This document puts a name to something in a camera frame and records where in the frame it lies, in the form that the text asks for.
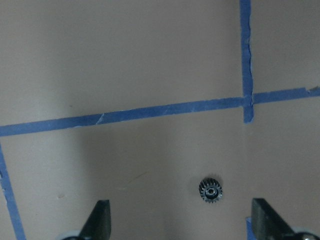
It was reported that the small black bearing gear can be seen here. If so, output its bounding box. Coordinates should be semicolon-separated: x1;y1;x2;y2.
198;177;223;204

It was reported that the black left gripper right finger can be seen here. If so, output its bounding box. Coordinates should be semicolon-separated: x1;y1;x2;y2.
251;198;296;240

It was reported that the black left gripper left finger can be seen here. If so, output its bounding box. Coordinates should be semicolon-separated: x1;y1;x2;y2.
78;200;111;240

